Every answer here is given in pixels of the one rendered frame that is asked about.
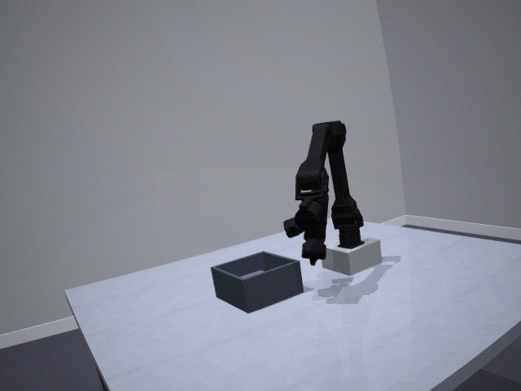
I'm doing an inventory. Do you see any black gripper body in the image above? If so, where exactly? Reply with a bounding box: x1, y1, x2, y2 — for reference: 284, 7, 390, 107
301, 215, 327, 260

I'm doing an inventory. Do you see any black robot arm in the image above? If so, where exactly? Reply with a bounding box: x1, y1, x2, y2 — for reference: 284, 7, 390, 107
283, 120, 365, 248

